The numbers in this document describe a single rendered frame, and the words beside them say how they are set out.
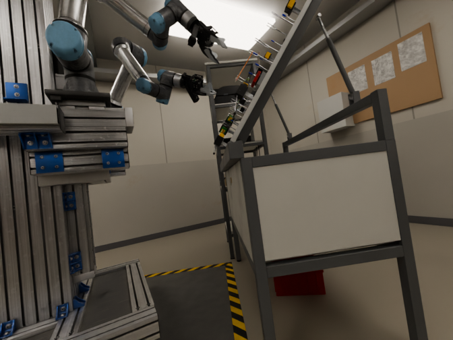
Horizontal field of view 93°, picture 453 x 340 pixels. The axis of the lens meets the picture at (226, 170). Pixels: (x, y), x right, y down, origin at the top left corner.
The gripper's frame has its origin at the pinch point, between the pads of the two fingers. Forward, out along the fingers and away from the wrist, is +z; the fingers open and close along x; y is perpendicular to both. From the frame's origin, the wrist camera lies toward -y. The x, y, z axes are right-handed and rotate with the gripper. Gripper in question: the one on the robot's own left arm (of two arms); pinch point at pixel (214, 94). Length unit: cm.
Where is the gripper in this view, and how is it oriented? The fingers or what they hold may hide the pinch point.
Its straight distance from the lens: 133.7
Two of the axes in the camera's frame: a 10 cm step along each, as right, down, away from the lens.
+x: 3.5, -7.2, 6.0
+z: 9.3, 3.2, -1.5
